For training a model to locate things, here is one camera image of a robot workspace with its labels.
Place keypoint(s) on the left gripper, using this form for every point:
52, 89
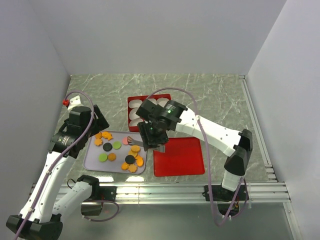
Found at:
99, 123

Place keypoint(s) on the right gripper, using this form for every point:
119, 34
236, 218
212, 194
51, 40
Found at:
147, 139

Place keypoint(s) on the metal tongs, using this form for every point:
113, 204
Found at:
133, 142

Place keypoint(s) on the orange round sandwich cookie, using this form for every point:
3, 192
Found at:
135, 148

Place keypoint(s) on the pink sandwich cookie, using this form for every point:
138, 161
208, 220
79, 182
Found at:
125, 140

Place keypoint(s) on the orange round cookie hidden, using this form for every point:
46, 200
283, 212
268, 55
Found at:
132, 153

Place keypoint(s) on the black sandwich cookie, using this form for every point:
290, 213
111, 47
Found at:
107, 147
130, 159

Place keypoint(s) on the green sandwich cookie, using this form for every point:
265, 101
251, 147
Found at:
117, 145
103, 157

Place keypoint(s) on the brown round cookie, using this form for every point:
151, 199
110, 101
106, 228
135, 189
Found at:
111, 157

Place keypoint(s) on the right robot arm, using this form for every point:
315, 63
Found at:
174, 116

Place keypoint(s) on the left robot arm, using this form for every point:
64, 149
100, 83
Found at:
43, 215

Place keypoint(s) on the chocolate chip cookie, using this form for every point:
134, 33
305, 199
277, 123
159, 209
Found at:
98, 135

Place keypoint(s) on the orange leaf cookie top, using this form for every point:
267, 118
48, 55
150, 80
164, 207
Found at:
98, 142

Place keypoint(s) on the orange leaf cookie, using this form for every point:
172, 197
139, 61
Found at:
132, 168
98, 142

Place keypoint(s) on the orange fish cookie right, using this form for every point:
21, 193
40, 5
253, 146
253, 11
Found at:
139, 161

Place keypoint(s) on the orange fish cookie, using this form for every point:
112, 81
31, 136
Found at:
125, 166
107, 135
139, 161

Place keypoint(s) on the orange fish cookie top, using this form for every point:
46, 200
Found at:
107, 135

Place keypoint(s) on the red cookie box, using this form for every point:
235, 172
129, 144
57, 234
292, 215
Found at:
134, 102

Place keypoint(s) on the red box lid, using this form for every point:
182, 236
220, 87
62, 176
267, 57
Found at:
182, 157

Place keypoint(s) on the orange leaf cookie bottom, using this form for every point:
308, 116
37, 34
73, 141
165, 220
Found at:
132, 168

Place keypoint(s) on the orange fish cookie bottom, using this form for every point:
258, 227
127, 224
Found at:
125, 166

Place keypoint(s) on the lavender plastic tray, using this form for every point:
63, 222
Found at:
91, 159

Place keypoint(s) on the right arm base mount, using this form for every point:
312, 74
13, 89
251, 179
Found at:
223, 195

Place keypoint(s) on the aluminium rail right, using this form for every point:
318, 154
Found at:
258, 133

